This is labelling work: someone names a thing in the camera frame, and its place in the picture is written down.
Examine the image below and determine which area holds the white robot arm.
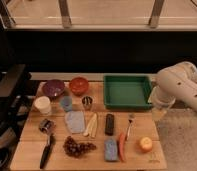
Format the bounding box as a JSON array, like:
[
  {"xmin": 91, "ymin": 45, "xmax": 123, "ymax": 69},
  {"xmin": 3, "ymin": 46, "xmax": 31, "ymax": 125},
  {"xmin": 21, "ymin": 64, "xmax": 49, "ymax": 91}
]
[{"xmin": 149, "ymin": 61, "xmax": 197, "ymax": 121}]

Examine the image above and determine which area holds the small metal cup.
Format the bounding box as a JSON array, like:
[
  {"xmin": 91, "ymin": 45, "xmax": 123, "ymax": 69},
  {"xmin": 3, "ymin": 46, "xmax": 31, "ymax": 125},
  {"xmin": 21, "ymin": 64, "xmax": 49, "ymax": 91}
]
[{"xmin": 82, "ymin": 96, "xmax": 93, "ymax": 111}]

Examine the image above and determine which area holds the red bowl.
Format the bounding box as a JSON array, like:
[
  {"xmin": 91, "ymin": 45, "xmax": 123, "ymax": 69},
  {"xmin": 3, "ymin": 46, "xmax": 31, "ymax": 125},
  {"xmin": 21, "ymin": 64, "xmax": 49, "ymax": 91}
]
[{"xmin": 69, "ymin": 77, "xmax": 89, "ymax": 96}]

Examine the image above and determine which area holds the green plastic tray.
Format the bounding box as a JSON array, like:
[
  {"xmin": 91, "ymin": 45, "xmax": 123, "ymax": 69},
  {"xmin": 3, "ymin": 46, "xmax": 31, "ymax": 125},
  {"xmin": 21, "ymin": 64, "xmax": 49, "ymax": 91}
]
[{"xmin": 103, "ymin": 75, "xmax": 152, "ymax": 110}]

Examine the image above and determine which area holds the blue cup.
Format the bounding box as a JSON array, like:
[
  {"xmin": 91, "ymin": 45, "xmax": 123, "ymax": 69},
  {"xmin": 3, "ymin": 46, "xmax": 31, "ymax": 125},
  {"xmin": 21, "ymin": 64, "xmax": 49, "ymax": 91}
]
[{"xmin": 60, "ymin": 96, "xmax": 72, "ymax": 112}]

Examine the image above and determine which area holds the black remote control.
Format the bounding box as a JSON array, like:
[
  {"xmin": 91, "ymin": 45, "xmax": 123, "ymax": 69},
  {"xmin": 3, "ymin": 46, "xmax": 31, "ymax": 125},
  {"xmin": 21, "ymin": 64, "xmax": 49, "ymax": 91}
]
[{"xmin": 105, "ymin": 114, "xmax": 114, "ymax": 136}]

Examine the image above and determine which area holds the light blue cloth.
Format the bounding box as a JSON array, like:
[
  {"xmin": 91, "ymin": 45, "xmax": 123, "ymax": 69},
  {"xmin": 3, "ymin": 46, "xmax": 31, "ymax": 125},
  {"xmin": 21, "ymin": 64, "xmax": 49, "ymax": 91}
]
[{"xmin": 65, "ymin": 111, "xmax": 85, "ymax": 134}]

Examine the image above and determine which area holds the purple bowl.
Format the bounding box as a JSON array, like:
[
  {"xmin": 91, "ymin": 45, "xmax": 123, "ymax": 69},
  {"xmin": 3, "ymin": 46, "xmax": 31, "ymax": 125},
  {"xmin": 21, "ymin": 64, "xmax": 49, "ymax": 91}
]
[{"xmin": 42, "ymin": 79, "xmax": 65, "ymax": 98}]

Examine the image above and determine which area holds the orange carrot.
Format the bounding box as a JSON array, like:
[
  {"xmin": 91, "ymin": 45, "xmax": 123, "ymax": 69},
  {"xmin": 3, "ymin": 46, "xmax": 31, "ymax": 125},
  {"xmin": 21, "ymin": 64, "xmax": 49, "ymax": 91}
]
[{"xmin": 118, "ymin": 133, "xmax": 126, "ymax": 162}]

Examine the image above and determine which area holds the white cup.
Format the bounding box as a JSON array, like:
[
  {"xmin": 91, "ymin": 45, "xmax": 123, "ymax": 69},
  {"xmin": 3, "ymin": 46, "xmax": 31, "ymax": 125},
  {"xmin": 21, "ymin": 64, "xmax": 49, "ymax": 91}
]
[{"xmin": 34, "ymin": 96, "xmax": 52, "ymax": 115}]

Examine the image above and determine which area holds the blue sponge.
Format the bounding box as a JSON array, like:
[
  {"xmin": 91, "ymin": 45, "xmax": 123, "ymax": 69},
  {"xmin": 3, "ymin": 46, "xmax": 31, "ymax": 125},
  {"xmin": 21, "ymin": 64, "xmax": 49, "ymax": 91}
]
[{"xmin": 104, "ymin": 138, "xmax": 118, "ymax": 162}]

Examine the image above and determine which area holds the bunch of dark grapes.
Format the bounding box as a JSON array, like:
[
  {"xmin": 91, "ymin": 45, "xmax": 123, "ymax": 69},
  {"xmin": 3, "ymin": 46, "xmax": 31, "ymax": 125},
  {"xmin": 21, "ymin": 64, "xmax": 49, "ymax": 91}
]
[{"xmin": 63, "ymin": 136, "xmax": 97, "ymax": 158}]

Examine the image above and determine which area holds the orange fruit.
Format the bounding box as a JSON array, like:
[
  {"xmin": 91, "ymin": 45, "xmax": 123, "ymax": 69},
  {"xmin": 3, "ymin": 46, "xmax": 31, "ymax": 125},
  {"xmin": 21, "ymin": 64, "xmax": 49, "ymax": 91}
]
[{"xmin": 139, "ymin": 137, "xmax": 153, "ymax": 152}]

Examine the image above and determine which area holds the black chair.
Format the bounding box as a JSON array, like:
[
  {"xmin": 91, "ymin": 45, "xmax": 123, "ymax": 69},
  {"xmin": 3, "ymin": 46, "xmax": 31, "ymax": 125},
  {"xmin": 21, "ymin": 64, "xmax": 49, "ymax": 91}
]
[{"xmin": 0, "ymin": 63, "xmax": 33, "ymax": 171}]

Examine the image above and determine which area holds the fork with red handle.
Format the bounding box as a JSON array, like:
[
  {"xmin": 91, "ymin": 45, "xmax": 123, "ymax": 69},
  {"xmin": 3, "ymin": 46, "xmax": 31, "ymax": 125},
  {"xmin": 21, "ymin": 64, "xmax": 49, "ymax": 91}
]
[{"xmin": 125, "ymin": 113, "xmax": 135, "ymax": 141}]

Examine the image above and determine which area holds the black handled knife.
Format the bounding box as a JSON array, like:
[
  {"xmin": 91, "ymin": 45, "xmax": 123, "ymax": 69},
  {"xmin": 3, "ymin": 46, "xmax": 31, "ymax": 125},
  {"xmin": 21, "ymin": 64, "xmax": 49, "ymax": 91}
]
[{"xmin": 40, "ymin": 134, "xmax": 55, "ymax": 169}]

